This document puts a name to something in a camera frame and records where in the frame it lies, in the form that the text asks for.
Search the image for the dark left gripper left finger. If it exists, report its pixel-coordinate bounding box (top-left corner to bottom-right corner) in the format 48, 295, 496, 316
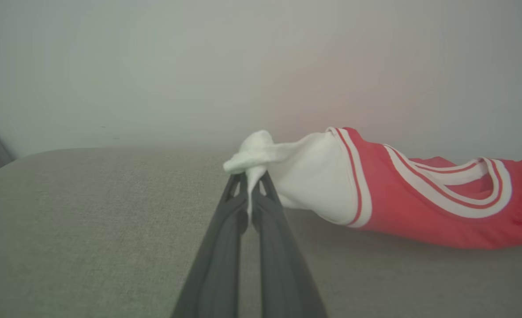
170, 172, 249, 318

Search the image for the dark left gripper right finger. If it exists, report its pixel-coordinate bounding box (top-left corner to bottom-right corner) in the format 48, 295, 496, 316
251, 171, 327, 318

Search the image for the red white-trimmed garment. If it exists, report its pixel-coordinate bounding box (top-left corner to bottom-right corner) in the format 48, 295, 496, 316
223, 127, 522, 250

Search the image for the grey fabric sofa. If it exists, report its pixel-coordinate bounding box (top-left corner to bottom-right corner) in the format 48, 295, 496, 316
0, 148, 522, 318

